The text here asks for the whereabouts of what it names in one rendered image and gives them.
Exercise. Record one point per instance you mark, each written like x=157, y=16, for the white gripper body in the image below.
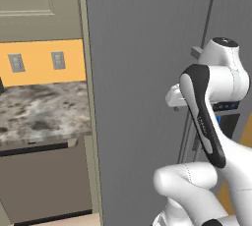
x=175, y=97

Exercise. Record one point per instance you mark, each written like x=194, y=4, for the grey freezer door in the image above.
x=138, y=72

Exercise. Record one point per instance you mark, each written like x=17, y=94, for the grey fridge door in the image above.
x=228, y=7

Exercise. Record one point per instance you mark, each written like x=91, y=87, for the grey wall socket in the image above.
x=58, y=60
x=16, y=62

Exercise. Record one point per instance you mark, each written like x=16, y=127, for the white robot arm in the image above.
x=233, y=82

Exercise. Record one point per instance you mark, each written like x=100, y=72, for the beige tall side panel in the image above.
x=88, y=56

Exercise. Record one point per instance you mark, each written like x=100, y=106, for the brown dishwasher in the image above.
x=46, y=180

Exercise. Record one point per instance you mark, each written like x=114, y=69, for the beige upper cupboard door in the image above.
x=32, y=4

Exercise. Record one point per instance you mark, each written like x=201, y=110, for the black countertop appliance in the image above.
x=1, y=85

